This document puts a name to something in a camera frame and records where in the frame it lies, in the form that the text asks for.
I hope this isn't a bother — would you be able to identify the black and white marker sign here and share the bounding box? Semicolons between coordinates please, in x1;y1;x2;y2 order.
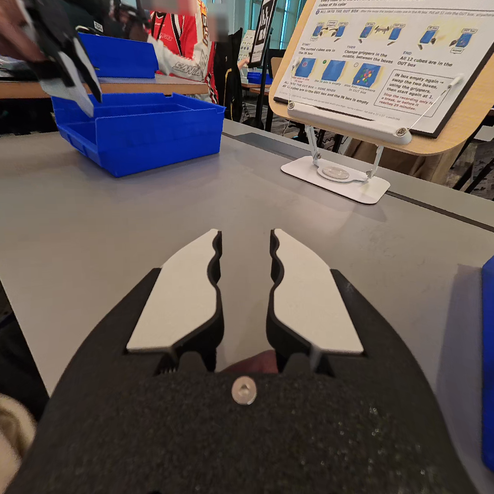
249;0;277;68

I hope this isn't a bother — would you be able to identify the person's left hand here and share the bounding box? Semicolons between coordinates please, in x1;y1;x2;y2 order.
0;0;47;63

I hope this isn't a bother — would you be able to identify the instruction sheet on stand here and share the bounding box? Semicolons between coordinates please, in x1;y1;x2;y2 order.
269;0;494;205

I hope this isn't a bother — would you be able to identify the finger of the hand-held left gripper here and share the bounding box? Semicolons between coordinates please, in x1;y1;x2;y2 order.
61;37;102;103
39;78;96;119

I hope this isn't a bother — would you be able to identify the black jacket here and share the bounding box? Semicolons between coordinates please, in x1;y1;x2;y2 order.
212;28;244;122

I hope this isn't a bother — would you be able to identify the blue plastic bin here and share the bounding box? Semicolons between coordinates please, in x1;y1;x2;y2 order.
480;255;494;462
77;33;160;80
51;92;226;178

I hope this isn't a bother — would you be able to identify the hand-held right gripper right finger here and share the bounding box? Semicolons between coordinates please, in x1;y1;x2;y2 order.
266;228;364;372

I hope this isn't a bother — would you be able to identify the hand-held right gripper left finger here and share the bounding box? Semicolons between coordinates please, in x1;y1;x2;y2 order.
126;228;224;372

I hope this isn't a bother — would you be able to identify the brown wooden desk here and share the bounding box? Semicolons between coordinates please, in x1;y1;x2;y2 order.
0;74;210;100

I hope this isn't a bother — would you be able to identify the printed instruction sheet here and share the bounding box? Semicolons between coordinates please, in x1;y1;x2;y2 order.
276;0;488;138

